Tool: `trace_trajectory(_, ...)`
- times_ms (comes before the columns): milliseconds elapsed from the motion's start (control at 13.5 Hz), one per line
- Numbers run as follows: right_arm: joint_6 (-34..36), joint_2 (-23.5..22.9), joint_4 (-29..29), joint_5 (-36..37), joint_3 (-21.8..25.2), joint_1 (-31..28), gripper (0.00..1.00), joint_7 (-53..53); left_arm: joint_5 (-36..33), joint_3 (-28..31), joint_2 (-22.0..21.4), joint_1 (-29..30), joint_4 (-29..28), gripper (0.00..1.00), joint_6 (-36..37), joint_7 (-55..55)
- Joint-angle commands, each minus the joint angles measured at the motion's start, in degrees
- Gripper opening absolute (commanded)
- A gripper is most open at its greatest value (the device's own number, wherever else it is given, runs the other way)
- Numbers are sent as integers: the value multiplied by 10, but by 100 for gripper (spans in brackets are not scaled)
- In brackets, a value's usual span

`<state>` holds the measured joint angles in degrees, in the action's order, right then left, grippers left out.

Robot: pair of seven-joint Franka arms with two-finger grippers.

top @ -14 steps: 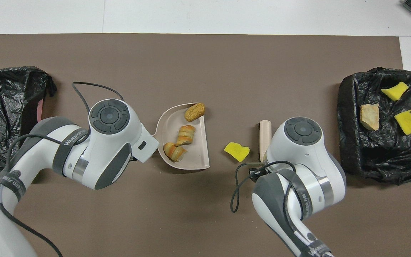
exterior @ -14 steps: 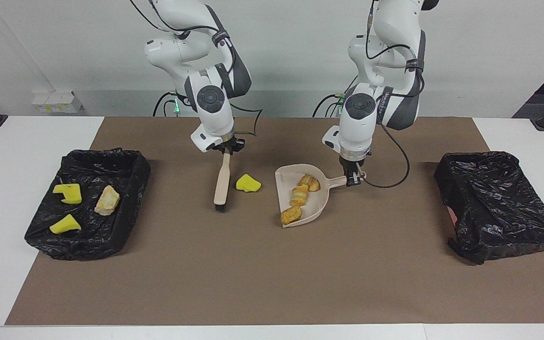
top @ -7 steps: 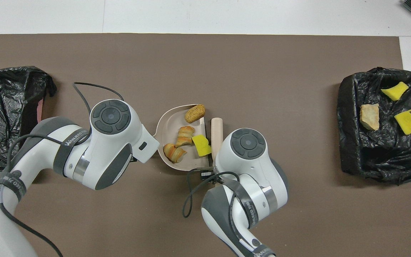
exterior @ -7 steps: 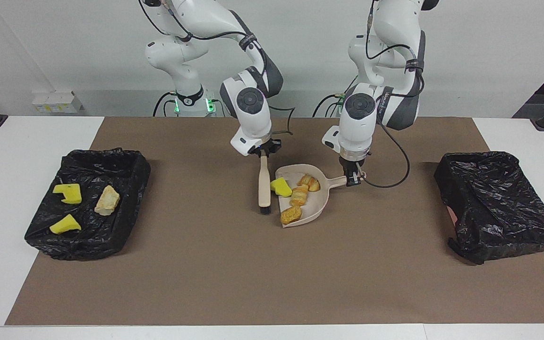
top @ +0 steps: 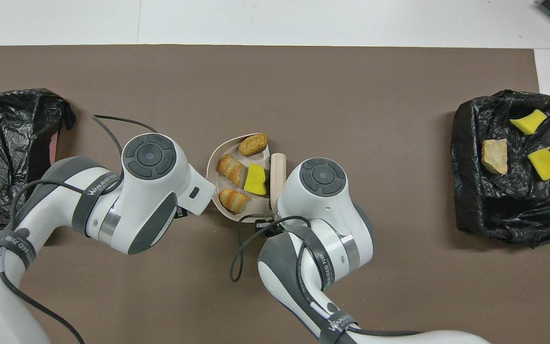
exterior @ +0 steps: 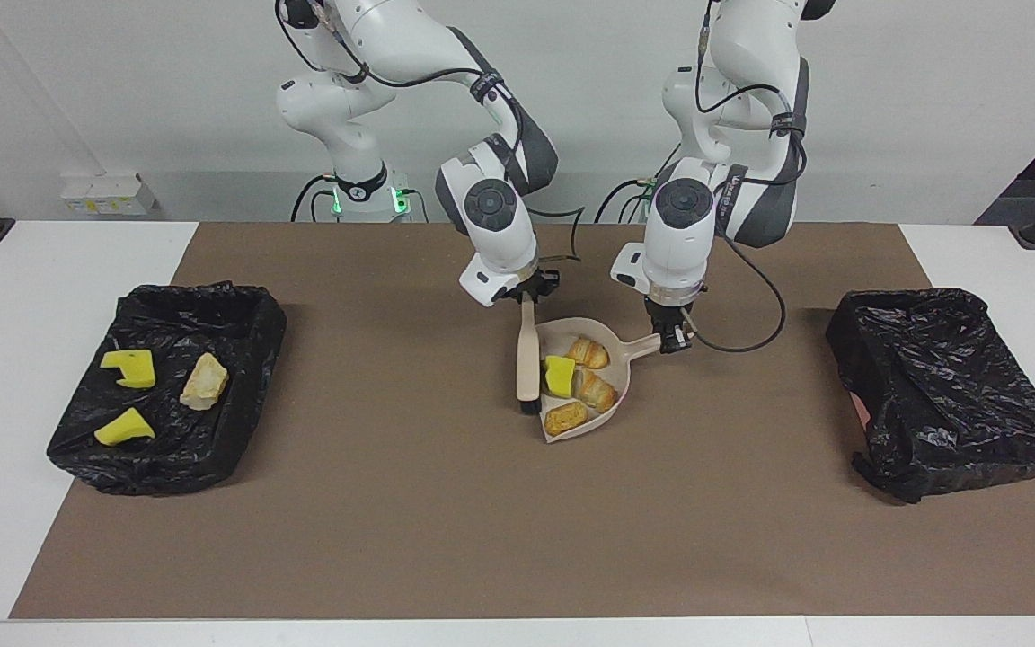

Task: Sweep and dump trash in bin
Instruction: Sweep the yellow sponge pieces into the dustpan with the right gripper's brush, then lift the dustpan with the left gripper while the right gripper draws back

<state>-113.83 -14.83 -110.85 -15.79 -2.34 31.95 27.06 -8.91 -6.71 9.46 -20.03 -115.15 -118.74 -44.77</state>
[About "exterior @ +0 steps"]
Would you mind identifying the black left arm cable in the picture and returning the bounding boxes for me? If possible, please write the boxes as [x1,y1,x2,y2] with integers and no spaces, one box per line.
[686,0,810,354]

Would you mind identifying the yellow wedge sponge piece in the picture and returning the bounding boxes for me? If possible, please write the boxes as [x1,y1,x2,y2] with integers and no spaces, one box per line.
[93,407,157,448]

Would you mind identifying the yellow and green sponge piece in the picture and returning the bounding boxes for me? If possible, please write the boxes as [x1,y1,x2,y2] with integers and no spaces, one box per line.
[100,349,158,390]

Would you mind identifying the pale bread chunk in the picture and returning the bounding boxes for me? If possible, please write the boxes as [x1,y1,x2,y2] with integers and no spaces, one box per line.
[179,351,231,412]

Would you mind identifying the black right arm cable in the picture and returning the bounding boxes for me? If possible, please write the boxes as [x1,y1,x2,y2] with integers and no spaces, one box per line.
[275,0,587,263]

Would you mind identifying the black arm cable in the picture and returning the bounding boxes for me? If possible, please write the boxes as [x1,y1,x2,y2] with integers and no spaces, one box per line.
[275,0,587,263]
[686,0,810,354]

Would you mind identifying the brown oval bread roll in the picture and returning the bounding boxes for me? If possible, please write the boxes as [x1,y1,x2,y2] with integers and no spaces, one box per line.
[543,400,589,439]

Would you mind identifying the black bag-lined trash bin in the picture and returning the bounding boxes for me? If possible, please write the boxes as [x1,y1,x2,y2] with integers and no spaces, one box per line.
[46,281,288,497]

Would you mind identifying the pale striped croissant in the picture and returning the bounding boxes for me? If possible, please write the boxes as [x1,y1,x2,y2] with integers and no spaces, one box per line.
[567,336,612,370]

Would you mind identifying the plain white electrical box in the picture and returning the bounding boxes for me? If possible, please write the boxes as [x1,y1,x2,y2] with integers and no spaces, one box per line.
[89,173,158,216]

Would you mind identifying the beige hand brush black bristles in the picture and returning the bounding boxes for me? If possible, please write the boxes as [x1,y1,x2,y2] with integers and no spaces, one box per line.
[516,299,544,416]

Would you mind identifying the black right base cable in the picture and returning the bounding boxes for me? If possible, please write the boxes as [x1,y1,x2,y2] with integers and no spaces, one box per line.
[291,173,339,223]

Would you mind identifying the beige plastic dustpan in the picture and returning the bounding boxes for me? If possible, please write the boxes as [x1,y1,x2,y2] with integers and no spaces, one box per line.
[537,316,664,445]

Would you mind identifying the orange striped croissant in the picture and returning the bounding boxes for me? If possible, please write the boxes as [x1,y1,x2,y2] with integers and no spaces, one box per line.
[574,368,620,415]

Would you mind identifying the yellow notched sponge piece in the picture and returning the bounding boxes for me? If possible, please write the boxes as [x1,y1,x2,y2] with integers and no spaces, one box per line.
[543,355,577,399]

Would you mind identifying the black left base cable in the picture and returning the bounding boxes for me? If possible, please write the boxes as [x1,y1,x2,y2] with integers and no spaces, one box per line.
[594,178,658,223]

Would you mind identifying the brown paper table mat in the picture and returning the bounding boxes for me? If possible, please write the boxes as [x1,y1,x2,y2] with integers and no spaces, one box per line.
[10,222,1035,621]

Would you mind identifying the black base cable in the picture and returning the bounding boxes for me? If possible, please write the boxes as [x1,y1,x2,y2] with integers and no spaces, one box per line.
[594,178,658,223]
[291,173,339,223]

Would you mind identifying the bag-lined bin showing pink side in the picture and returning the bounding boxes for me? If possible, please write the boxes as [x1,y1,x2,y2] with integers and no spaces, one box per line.
[825,287,1035,504]

